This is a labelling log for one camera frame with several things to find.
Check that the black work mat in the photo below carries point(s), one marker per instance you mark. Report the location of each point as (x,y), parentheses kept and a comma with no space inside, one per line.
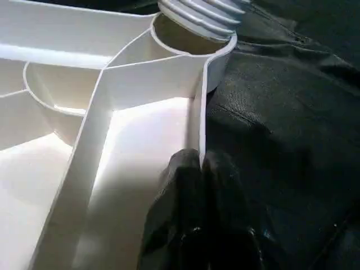
(292,124)

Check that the white plastic table leg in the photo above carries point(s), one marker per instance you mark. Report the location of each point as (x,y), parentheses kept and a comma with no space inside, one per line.
(205,14)

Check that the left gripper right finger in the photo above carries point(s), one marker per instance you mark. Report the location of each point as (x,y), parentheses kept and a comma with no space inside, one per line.
(233,219)

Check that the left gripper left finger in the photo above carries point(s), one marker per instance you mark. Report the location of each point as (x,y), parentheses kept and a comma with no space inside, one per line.
(174,219)

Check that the white plastic table top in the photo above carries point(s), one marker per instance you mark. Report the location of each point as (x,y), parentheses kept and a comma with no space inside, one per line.
(101,112)

